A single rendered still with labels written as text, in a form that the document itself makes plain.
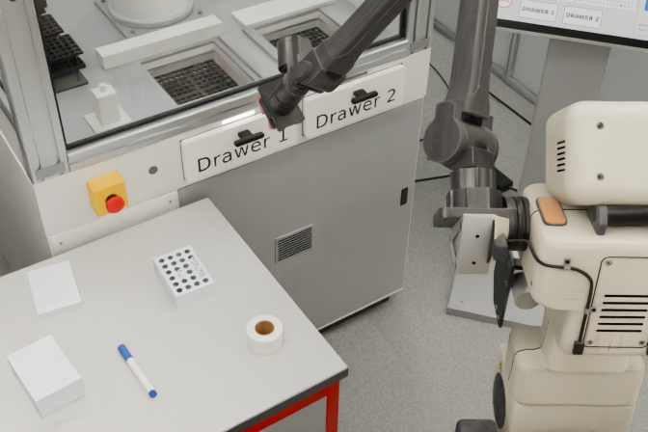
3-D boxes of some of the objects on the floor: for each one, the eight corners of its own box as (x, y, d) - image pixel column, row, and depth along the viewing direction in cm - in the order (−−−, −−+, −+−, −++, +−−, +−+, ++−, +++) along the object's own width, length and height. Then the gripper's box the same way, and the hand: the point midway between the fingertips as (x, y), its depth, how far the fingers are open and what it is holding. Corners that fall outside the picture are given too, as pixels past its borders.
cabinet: (407, 302, 282) (430, 94, 230) (102, 452, 239) (47, 237, 187) (258, 147, 343) (251, -45, 291) (-6, 244, 299) (-69, 39, 247)
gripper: (263, 75, 177) (244, 105, 191) (286, 120, 175) (265, 147, 189) (292, 65, 180) (271, 94, 193) (314, 109, 178) (291, 136, 192)
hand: (269, 119), depth 191 cm, fingers open, 3 cm apart
